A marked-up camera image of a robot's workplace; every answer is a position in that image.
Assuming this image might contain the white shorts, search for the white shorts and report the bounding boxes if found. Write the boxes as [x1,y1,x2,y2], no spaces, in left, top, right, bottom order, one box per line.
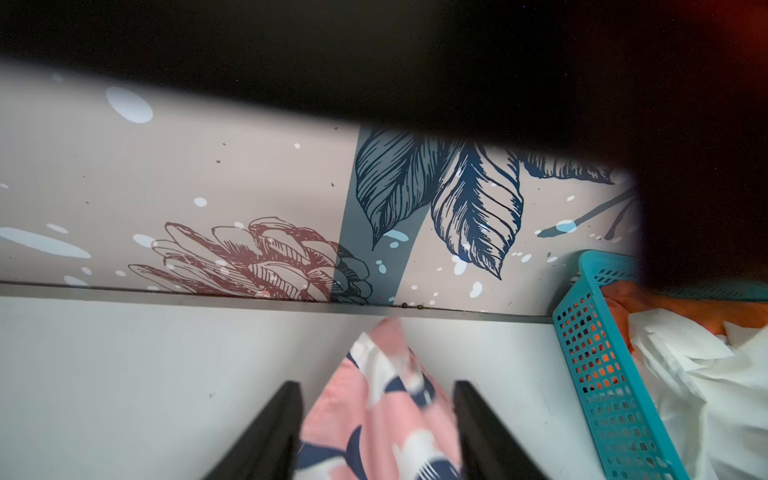
[628,309,767,479]

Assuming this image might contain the orange shorts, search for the orange shorts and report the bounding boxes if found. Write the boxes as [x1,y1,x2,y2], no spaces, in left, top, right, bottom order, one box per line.
[601,281,767,352]

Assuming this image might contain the teal plastic basket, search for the teal plastic basket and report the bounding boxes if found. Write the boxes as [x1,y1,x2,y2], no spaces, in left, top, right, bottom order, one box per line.
[553,251,767,479]

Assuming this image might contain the black wire wall basket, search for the black wire wall basket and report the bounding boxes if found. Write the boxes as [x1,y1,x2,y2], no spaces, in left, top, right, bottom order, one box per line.
[1,1,767,286]

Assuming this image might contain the pink patterned shorts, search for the pink patterned shorts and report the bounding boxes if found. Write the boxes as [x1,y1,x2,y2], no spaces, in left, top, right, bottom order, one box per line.
[294,317,462,479]

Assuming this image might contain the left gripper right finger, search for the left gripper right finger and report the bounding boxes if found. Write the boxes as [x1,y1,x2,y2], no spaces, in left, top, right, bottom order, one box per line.
[453,380,547,480]

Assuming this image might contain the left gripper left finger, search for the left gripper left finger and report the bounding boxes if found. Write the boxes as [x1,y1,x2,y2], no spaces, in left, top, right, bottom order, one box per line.
[204,381,303,480]

